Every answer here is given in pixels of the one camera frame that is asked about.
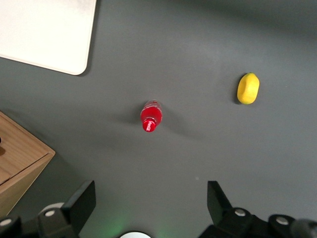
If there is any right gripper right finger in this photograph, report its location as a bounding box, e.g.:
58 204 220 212
198 180 268 238

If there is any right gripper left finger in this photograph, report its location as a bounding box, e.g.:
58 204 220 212
37 180 97 238

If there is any wooden drawer cabinet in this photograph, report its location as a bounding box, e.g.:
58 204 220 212
0 111 56 216

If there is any short wooden drawer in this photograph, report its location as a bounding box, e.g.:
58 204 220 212
0 111 51 185

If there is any red cola bottle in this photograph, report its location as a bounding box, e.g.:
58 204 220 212
140 99 163 134

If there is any yellow lemon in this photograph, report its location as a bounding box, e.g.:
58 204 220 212
237 72 261 105

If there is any beige rectangular tray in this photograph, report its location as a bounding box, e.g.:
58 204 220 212
0 0 98 76

